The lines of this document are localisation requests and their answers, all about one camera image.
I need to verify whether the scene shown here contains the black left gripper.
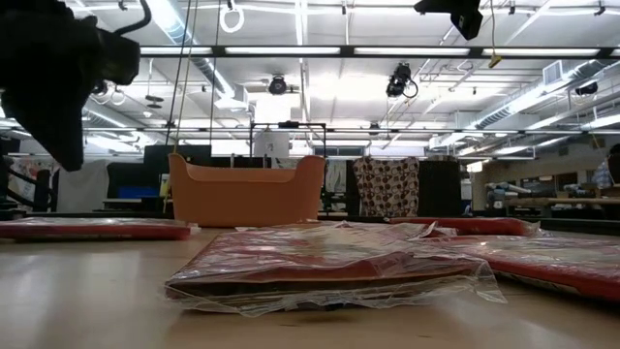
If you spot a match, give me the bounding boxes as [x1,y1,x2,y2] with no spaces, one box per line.
[0,12,141,172]

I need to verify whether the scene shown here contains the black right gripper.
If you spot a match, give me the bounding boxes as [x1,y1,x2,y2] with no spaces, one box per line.
[414,0,484,41]

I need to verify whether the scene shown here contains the red Orville popcorn bag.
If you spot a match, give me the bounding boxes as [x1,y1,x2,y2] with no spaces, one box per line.
[163,220,509,320]
[387,216,543,238]
[0,216,201,242]
[418,232,620,304]

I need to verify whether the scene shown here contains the floral cloth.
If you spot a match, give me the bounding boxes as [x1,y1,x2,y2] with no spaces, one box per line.
[8,155,58,207]

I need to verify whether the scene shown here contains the blue box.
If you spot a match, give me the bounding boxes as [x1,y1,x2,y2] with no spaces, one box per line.
[116,185,159,201]

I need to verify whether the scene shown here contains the black monitor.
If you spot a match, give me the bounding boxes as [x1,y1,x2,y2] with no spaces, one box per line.
[142,143,213,169]

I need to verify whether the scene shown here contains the ceiling air vent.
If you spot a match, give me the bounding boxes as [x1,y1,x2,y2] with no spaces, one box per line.
[542,59,565,87]

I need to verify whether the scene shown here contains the black overhead light bar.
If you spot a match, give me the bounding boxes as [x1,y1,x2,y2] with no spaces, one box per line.
[139,45,620,60]

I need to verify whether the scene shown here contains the black ceiling device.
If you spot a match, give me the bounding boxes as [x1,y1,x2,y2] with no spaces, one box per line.
[573,80,600,97]

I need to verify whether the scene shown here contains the round black ceiling fixture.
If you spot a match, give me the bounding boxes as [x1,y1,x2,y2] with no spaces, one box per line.
[267,74,289,96]

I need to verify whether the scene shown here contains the brown patterned cloth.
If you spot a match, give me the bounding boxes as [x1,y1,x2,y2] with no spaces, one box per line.
[352,156,421,218]

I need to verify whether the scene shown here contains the small white hanging cloth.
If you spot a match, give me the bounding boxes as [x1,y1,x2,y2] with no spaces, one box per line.
[325,159,348,195]

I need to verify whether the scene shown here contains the orange plastic basket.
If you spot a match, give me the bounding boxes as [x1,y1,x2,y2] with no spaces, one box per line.
[167,152,326,229]

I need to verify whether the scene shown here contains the white box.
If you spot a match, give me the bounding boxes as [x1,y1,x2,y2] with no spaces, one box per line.
[253,131,291,159]

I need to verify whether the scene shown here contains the wooden background table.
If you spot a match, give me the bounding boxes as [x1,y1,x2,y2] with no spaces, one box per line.
[503,195,620,207]

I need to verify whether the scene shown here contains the person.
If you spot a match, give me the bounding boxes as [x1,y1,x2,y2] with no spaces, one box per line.
[593,143,620,190]

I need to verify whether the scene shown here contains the black railing post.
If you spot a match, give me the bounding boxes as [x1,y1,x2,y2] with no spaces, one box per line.
[7,168,53,214]

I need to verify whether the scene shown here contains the black overhead camera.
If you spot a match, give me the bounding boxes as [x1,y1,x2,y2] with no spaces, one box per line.
[385,61,419,100]

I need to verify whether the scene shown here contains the hanging cable with yellow tag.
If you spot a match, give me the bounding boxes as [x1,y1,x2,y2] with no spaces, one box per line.
[487,0,504,70]

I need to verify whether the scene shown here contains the black frame crossbar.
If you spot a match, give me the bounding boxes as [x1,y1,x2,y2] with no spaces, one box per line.
[81,126,620,136]

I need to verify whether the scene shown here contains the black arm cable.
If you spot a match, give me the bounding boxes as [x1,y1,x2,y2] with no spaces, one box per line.
[113,0,153,37]

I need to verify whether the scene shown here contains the dark hanging cable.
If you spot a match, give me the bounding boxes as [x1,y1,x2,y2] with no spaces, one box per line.
[164,0,194,146]

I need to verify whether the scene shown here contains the silver ventilation duct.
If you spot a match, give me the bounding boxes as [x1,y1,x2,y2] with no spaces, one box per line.
[144,0,238,101]

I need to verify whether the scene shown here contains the thin hanging cable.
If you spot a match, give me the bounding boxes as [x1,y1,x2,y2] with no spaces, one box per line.
[208,0,222,146]

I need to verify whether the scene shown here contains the black metal stand frame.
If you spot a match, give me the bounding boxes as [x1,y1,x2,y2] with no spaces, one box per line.
[248,120,327,159]

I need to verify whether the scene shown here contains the white looped cable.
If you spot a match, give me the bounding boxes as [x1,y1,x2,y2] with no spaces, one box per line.
[218,0,246,35]

